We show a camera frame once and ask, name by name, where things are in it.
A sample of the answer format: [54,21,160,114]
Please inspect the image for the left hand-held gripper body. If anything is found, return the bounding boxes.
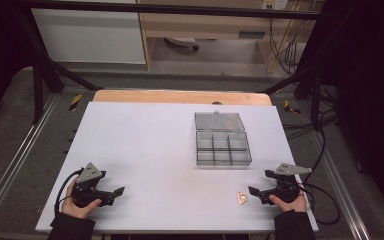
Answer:
[70,162,116,208]

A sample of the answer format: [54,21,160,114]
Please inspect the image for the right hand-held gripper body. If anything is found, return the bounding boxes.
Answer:
[264,162,313,205]

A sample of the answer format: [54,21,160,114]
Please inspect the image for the person's right hand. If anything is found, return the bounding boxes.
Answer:
[268,191,308,214]

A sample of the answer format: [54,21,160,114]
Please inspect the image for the person's left hand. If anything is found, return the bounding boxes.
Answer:
[61,179,103,220]

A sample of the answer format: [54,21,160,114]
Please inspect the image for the small copper-coloured metal piece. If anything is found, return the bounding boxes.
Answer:
[235,190,249,205]

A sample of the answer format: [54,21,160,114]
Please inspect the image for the clear plastic compartment box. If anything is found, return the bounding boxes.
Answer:
[193,110,253,167]

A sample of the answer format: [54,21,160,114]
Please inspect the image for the yellow-black striped tape marker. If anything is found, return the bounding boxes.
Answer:
[283,99,302,115]
[68,93,83,112]

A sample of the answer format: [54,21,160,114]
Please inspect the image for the white cabinet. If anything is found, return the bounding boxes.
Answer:
[30,0,147,65]

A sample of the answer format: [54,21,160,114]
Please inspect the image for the office chair base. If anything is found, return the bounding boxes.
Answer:
[163,36,200,52]

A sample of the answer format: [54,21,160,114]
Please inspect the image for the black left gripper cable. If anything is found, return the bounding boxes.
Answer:
[53,167,85,214]

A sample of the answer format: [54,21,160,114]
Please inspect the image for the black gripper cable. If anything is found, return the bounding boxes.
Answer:
[53,167,85,214]
[296,109,342,226]

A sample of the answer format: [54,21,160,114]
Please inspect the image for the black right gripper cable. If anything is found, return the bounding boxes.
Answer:
[296,109,342,226]

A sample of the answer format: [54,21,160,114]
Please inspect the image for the aluminium rail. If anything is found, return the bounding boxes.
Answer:
[0,93,61,228]
[308,129,371,240]

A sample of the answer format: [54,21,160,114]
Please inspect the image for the black metal frame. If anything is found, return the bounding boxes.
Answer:
[11,0,384,125]

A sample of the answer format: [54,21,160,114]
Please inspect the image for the bundle of hanging cables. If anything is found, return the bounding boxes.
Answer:
[267,0,314,77]

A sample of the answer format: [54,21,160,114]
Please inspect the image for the white wall socket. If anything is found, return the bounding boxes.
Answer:
[260,0,289,11]

